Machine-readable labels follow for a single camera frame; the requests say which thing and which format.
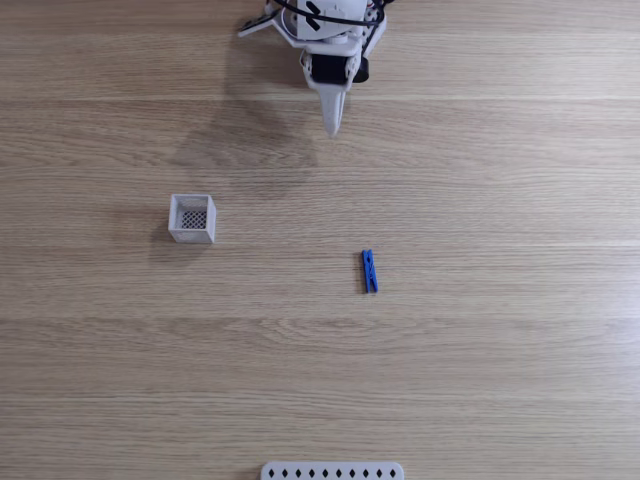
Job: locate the blue clothes peg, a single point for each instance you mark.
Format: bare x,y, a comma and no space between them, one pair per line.
370,272

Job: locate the small white lattice crate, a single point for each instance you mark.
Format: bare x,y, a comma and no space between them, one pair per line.
192,220

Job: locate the white perforated strip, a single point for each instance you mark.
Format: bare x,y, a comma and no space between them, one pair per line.
332,471

